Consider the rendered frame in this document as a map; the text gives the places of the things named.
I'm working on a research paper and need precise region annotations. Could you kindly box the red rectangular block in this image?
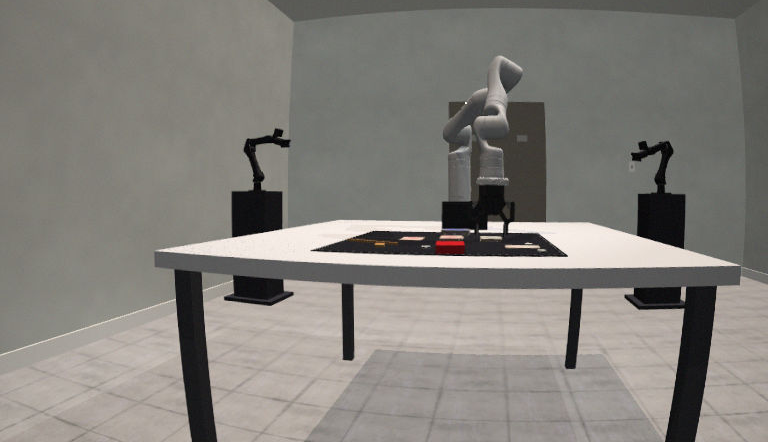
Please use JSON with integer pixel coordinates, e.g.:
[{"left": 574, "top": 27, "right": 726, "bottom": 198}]
[{"left": 436, "top": 241, "right": 465, "bottom": 254}]

